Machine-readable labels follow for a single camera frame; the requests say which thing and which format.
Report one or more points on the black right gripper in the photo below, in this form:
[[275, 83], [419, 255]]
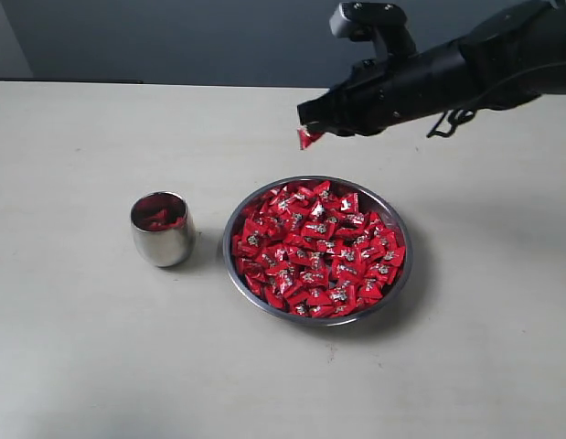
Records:
[[391, 93]]

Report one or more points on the stainless steel cup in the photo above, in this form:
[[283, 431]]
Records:
[[163, 248]]

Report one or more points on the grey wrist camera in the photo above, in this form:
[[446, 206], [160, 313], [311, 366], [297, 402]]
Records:
[[356, 21]]

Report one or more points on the stainless steel bowl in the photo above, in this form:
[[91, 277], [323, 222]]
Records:
[[317, 251]]

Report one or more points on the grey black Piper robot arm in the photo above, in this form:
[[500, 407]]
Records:
[[512, 58]]

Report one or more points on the red candy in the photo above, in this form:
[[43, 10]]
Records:
[[161, 220], [306, 138]]

